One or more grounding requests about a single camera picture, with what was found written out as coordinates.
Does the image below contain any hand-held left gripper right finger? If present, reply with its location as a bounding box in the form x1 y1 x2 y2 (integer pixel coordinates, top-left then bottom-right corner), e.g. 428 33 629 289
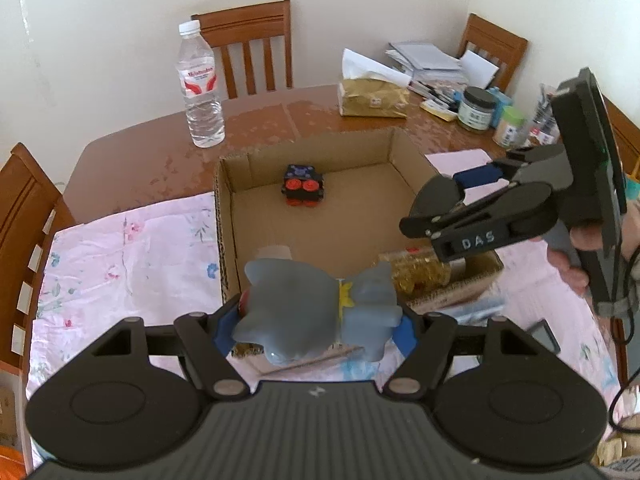
381 309 556 396

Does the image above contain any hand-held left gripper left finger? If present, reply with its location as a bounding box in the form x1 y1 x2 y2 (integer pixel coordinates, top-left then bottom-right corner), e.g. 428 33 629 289
92 305 248 401

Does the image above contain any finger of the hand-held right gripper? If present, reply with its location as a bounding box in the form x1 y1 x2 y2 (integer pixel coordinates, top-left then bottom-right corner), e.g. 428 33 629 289
452 145 568 191
399 175 558 262

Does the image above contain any grey elephant toy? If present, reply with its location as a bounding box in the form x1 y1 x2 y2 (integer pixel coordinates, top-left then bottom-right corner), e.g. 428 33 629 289
235 245 403 366

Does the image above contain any cardboard box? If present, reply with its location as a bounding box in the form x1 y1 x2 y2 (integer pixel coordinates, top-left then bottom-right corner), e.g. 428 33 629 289
214 127 505 357

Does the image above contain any person's right hand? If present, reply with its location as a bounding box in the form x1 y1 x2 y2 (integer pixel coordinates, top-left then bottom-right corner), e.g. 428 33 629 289
546 225 601 298

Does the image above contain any wooden dining chair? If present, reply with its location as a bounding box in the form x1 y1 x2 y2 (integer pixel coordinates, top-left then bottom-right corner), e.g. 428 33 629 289
457 13 529 96
0 142 76 361
191 0 293 101
602 95 640 181

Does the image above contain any cluttered pen holder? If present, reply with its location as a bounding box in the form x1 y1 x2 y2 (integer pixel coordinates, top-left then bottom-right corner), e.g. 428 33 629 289
530 82 561 147

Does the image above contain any small bottle with green lid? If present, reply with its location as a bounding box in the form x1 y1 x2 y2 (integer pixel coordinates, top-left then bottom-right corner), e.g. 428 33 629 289
492 106 527 148

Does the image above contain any small jar with dark lid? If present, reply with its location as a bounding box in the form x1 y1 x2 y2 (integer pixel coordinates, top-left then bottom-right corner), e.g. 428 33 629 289
457 86 498 133

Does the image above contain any yellow notepad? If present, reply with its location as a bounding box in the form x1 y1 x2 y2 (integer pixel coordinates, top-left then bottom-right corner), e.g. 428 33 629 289
420 100 458 122

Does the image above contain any small blue box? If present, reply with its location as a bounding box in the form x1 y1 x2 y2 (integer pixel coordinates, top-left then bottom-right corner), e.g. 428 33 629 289
487 86 514 111

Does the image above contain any thin wooden stick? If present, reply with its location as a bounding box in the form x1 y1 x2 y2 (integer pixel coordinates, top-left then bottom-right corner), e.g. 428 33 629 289
260 345 366 376

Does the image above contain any bundle of pens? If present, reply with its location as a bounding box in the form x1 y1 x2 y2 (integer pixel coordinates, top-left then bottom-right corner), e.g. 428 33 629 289
410 80 463 111

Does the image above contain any pink floral tablecloth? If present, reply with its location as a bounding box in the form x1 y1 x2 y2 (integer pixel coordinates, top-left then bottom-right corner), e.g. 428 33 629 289
25 149 633 471

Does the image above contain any stack of papers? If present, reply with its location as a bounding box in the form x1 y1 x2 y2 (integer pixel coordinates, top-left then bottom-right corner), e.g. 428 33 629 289
385 41 501 91

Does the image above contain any gold tissue pack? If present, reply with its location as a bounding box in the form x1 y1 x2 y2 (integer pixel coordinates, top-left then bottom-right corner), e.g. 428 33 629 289
338 48 412 118

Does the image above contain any black digital timer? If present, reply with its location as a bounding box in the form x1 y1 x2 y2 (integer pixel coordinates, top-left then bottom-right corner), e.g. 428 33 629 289
527 319 561 356

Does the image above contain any clear water bottle red label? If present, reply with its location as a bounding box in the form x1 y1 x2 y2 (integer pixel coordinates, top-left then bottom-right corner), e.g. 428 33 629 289
175 20 226 149

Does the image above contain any orange bag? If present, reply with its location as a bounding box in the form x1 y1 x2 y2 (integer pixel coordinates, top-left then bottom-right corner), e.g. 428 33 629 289
0 447 26 480

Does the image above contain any black cable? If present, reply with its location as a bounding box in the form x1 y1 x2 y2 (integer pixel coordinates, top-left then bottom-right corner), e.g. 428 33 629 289
606 245 640 431

